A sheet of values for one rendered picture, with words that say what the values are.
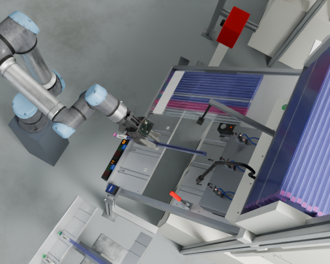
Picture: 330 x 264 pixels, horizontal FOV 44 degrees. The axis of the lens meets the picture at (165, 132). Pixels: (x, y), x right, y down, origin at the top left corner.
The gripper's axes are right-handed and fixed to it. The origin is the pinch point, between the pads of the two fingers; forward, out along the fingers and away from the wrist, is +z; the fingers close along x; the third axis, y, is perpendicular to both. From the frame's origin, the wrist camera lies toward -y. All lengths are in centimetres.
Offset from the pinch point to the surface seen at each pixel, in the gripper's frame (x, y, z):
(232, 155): 4.3, 29.5, 14.2
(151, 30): 103, -107, 14
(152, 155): -0.4, -13.5, 9.3
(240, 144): 9.2, 30.4, 14.5
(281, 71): 47, 29, 19
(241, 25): 84, -12, 19
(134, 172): -10.1, -18.1, 8.0
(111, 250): -42, -81, 54
